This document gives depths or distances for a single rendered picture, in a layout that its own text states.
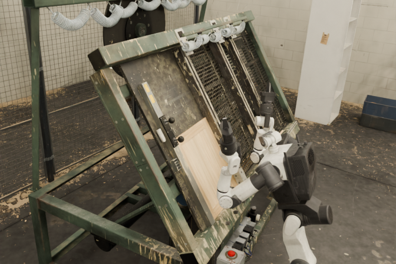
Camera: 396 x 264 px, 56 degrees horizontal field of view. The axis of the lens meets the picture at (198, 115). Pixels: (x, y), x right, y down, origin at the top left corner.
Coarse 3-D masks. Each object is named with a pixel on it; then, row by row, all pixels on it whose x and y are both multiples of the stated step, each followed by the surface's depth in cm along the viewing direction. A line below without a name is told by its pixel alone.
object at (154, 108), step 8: (144, 88) 215; (144, 96) 216; (152, 104) 216; (152, 112) 217; (160, 112) 220; (168, 144) 220; (176, 152) 220; (184, 160) 223; (184, 168) 221; (184, 176) 222; (192, 176) 224; (192, 184) 222; (192, 192) 223; (200, 192) 226; (200, 200) 223; (200, 208) 224; (208, 208) 227; (208, 216) 224; (208, 224) 225
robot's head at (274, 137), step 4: (276, 132) 221; (268, 136) 219; (272, 136) 219; (276, 136) 219; (280, 136) 220; (268, 140) 217; (272, 140) 218; (276, 140) 219; (272, 144) 219; (268, 148) 222; (272, 148) 219
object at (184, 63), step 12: (180, 48) 252; (180, 60) 254; (192, 72) 254; (192, 84) 256; (204, 96) 259; (204, 108) 258; (216, 120) 261; (216, 132) 259; (240, 168) 265; (240, 180) 263
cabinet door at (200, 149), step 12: (204, 120) 257; (192, 132) 242; (204, 132) 253; (180, 144) 228; (192, 144) 238; (204, 144) 249; (216, 144) 260; (192, 156) 234; (204, 156) 245; (216, 156) 256; (192, 168) 230; (204, 168) 241; (216, 168) 251; (204, 180) 237; (216, 180) 247; (204, 192) 232; (216, 192) 243; (216, 204) 238; (216, 216) 234
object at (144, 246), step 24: (120, 144) 342; (168, 168) 437; (48, 192) 280; (72, 216) 247; (96, 216) 245; (192, 216) 245; (264, 216) 350; (48, 240) 280; (72, 240) 310; (96, 240) 244; (120, 240) 231; (144, 240) 226
